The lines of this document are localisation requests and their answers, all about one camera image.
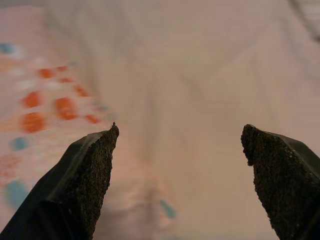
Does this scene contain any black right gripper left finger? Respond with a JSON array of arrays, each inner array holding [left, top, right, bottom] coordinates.
[[0, 121, 120, 240]]

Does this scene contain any pink patterned pillow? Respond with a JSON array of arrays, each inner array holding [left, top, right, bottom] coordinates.
[[0, 4, 181, 240]]

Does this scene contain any bed with cream sheet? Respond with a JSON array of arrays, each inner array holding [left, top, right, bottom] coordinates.
[[42, 0, 320, 240]]

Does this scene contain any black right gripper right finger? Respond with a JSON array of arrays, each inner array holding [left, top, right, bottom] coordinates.
[[240, 123, 320, 240]]

